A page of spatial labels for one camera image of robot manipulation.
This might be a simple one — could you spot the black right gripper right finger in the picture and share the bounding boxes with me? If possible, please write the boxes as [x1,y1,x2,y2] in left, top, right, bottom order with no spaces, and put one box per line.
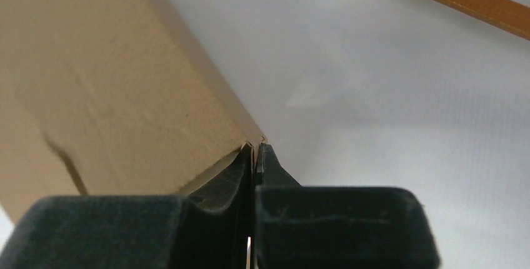
[254,144,440,268]

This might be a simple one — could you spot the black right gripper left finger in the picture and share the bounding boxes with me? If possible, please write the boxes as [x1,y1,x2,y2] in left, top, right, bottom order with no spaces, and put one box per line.
[1,145,253,268]

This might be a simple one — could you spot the brown cardboard box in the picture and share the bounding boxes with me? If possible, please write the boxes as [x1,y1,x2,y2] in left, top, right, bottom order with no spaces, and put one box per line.
[1,0,265,222]

